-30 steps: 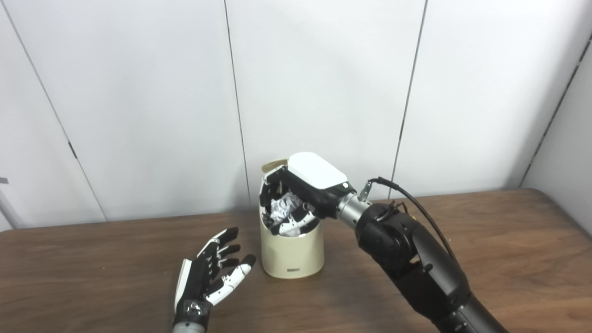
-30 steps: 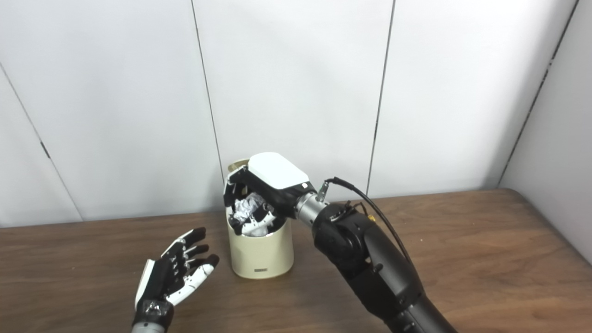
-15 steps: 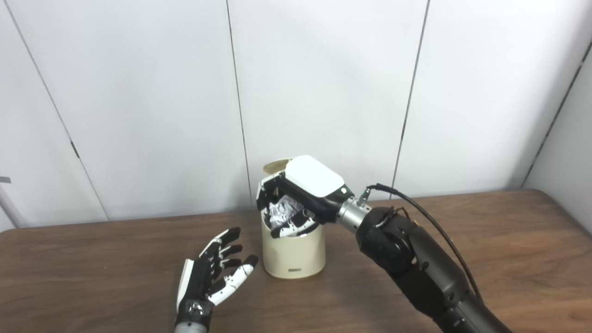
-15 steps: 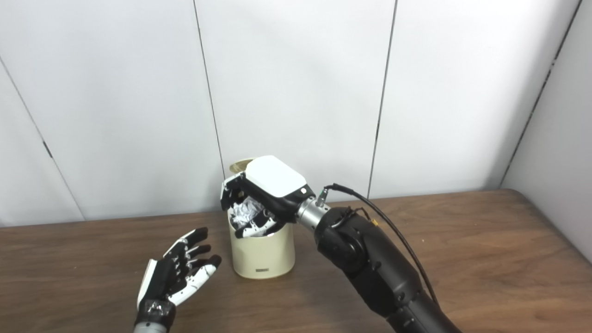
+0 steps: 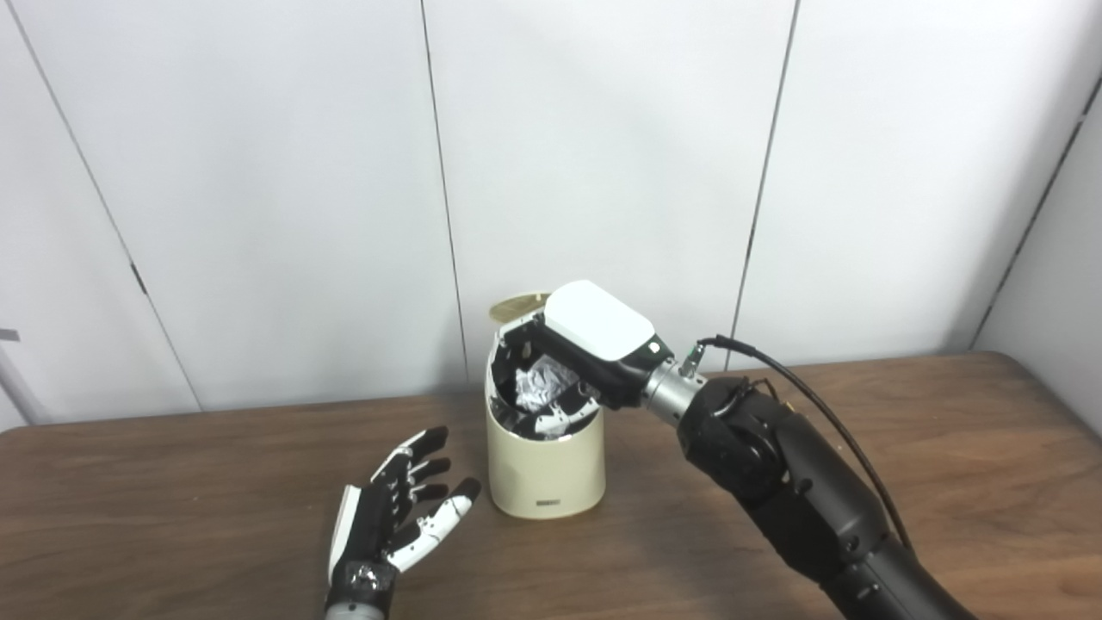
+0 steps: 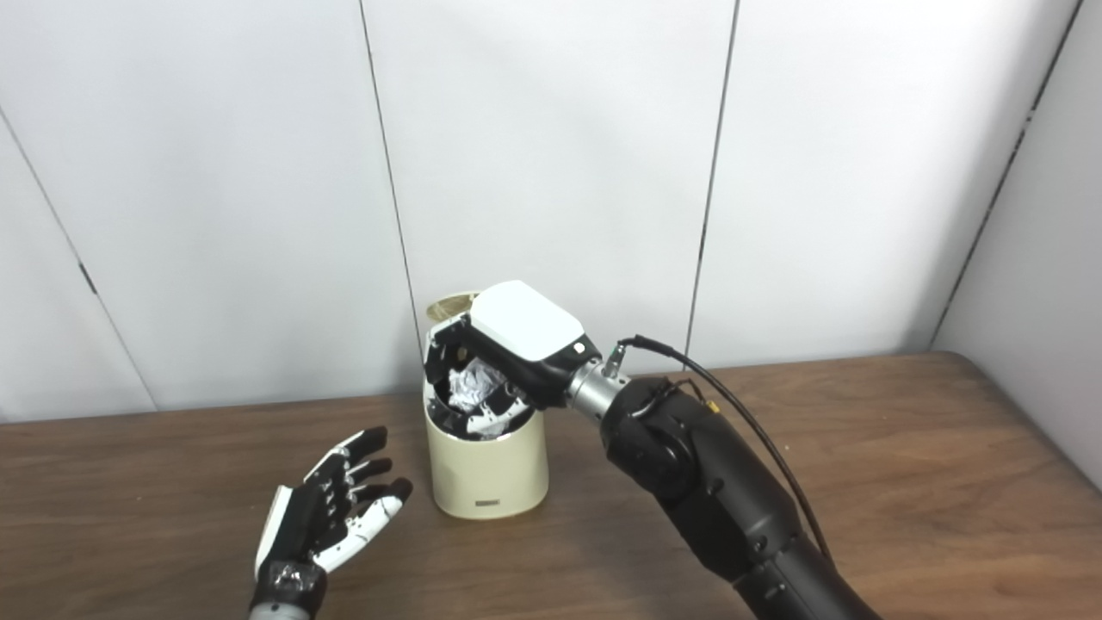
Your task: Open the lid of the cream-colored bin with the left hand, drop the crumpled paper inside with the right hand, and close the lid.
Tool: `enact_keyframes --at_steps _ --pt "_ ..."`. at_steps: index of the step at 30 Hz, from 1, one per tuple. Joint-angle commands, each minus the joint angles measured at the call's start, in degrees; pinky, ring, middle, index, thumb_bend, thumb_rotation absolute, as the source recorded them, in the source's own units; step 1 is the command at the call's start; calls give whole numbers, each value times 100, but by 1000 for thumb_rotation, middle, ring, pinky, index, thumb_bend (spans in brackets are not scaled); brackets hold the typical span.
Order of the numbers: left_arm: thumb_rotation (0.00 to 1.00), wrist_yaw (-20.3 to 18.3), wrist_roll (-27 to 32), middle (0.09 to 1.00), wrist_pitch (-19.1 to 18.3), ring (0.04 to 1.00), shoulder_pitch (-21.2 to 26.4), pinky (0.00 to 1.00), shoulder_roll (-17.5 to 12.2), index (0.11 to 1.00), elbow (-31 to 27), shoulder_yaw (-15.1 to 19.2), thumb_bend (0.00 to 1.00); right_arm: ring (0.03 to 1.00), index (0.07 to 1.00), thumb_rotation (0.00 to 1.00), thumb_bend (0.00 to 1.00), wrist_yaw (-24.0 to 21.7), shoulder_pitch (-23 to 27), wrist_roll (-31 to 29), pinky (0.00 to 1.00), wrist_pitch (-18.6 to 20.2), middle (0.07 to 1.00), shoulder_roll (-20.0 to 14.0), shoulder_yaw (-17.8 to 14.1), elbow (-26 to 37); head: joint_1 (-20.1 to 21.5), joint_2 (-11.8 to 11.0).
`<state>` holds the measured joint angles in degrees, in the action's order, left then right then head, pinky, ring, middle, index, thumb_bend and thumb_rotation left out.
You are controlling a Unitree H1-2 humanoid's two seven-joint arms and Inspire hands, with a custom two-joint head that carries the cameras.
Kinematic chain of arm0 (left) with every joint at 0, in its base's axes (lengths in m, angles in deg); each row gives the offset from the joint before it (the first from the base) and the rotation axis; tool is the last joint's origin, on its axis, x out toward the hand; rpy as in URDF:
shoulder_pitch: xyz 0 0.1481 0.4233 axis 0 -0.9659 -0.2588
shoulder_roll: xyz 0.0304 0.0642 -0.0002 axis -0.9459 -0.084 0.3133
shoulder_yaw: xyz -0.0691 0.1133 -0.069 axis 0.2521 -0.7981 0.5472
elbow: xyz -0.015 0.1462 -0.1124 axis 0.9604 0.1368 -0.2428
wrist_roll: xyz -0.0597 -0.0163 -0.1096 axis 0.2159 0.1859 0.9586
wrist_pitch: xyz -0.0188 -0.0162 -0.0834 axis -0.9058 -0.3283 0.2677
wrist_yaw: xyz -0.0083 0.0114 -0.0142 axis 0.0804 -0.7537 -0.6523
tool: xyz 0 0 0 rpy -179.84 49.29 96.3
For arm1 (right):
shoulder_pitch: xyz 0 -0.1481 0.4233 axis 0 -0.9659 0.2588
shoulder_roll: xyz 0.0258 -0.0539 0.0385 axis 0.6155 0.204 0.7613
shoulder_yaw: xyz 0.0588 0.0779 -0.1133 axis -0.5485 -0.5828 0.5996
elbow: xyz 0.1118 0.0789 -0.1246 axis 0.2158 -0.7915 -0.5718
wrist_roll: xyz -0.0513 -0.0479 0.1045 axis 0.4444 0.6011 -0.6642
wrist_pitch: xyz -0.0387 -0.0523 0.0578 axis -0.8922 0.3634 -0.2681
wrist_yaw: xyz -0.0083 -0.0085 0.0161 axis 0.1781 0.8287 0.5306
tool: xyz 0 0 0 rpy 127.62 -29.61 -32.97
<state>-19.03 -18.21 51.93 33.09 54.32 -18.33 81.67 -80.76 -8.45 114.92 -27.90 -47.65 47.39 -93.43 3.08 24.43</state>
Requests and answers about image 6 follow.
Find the cream round bin lid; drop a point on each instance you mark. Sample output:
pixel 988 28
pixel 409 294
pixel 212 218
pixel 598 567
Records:
pixel 449 306

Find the cream-colored bin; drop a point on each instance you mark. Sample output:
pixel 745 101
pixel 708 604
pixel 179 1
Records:
pixel 486 474

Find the black wall panel hinge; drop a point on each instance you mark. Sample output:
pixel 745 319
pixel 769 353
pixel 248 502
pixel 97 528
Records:
pixel 88 277

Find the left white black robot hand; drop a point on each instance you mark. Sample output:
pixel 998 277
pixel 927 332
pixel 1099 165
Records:
pixel 301 530

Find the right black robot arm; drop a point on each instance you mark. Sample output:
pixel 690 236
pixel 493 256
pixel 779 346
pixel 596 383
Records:
pixel 715 491

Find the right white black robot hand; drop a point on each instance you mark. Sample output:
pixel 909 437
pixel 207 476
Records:
pixel 525 323

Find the white paper ball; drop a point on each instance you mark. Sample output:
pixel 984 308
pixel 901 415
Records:
pixel 473 386

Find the black bin liner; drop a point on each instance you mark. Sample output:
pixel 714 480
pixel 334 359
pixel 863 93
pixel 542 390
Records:
pixel 448 418

